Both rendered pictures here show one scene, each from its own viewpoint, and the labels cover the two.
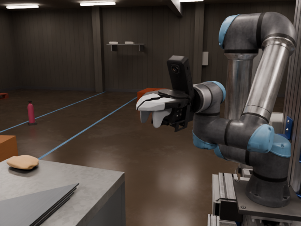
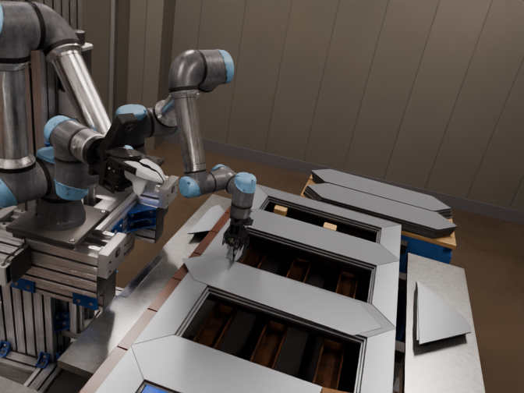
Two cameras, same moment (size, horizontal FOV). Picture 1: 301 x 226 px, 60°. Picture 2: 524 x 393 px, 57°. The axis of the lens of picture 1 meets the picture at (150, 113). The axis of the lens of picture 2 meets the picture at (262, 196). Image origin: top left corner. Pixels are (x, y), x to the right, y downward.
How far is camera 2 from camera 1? 1.03 m
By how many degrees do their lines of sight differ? 89
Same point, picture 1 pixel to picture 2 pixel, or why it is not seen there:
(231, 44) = (9, 51)
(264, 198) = (76, 219)
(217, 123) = not seen: hidden behind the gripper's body
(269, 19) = (51, 17)
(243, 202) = (64, 237)
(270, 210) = (88, 226)
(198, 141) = (79, 192)
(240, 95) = (24, 116)
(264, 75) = (93, 94)
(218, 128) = not seen: hidden behind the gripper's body
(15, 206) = not seen: outside the picture
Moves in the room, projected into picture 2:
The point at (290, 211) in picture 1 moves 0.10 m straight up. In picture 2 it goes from (95, 217) to (95, 189)
